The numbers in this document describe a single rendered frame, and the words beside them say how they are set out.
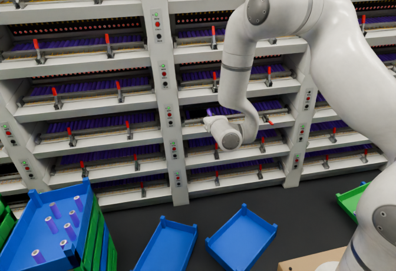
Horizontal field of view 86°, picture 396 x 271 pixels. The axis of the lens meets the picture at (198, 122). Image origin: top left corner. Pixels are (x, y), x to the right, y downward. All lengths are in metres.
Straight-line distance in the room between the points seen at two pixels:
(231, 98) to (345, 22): 0.32
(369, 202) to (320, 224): 0.98
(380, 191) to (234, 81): 0.41
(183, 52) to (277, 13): 0.58
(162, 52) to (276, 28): 0.58
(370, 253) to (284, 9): 0.45
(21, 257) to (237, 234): 0.87
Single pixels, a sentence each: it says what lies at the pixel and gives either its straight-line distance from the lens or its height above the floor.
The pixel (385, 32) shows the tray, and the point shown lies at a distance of 1.42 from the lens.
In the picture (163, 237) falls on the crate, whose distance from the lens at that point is 1.25.
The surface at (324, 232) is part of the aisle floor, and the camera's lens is 1.36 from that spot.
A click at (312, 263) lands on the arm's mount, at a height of 0.38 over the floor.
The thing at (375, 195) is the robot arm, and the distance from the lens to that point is 0.40.
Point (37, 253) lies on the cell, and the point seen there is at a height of 0.47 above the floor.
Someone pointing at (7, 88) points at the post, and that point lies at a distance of 1.20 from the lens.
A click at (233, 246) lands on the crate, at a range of 1.20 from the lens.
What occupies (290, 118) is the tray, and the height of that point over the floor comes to 0.49.
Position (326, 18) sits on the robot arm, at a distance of 0.52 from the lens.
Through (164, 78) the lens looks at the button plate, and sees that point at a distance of 0.95.
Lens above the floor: 1.01
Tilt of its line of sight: 27 degrees down
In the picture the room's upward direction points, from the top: 4 degrees counter-clockwise
